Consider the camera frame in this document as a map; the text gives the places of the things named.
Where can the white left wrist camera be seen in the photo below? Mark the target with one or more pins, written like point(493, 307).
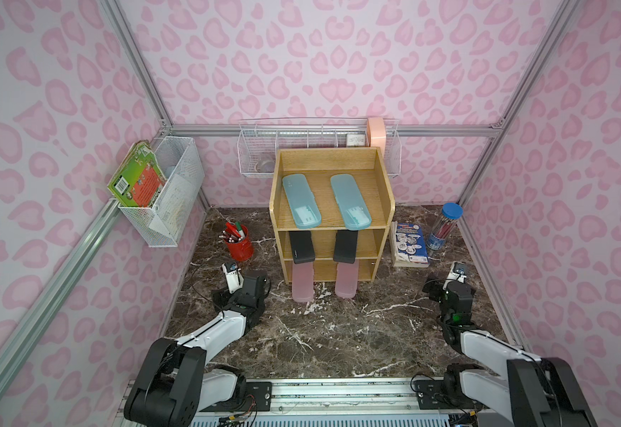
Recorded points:
point(233, 276)

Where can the small white box in basket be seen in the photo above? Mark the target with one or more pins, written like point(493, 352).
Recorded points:
point(356, 140)

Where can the pink pencil case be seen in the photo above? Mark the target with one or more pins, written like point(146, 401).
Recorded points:
point(303, 282)
point(346, 284)

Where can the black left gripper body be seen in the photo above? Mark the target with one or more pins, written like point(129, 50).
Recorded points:
point(224, 297)

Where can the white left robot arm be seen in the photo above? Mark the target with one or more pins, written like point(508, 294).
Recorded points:
point(174, 385)

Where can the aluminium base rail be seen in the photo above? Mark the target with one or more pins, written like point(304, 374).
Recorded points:
point(359, 401)

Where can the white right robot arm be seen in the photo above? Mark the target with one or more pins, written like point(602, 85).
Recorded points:
point(524, 388)

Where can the blue illustrated book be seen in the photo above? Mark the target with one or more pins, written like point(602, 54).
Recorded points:
point(407, 245)

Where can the teal pencil case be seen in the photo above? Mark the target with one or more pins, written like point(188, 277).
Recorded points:
point(354, 211)
point(302, 202)

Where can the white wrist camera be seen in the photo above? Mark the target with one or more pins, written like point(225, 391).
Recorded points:
point(457, 271)
point(233, 276)

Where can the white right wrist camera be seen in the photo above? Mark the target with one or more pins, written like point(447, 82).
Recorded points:
point(457, 271)

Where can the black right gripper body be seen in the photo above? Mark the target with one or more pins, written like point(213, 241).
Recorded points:
point(433, 288)

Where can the red pen cup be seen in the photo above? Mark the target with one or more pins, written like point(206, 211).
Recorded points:
point(236, 238)

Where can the white paper sheet in basket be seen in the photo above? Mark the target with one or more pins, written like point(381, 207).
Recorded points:
point(172, 210)

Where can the green red booklet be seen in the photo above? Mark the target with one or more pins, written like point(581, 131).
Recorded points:
point(139, 179)

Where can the blue-capped pencil tube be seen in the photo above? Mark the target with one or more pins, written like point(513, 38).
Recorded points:
point(450, 214)

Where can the white wire side basket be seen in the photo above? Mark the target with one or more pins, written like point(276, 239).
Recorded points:
point(175, 155)

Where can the pink tape roll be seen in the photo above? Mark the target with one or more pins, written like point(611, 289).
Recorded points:
point(376, 133)

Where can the wooden three-tier shelf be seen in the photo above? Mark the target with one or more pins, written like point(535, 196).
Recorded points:
point(367, 167)

